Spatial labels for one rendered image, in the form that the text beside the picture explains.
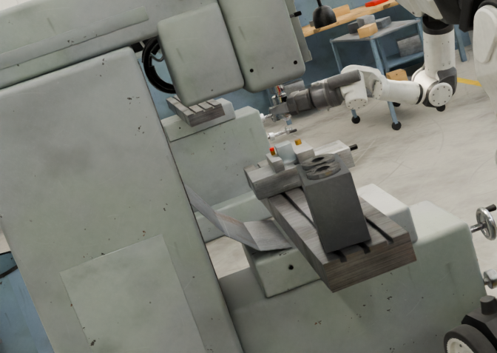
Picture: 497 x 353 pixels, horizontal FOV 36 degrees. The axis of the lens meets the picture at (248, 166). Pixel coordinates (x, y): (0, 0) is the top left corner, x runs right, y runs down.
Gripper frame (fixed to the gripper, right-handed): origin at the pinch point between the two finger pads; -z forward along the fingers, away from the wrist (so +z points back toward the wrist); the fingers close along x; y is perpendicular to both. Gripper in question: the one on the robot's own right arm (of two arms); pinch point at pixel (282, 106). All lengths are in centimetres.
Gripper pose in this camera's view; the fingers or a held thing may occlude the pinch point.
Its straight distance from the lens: 234.9
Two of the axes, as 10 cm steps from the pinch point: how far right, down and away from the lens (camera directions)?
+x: -2.4, 3.2, -9.2
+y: 3.3, 9.2, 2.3
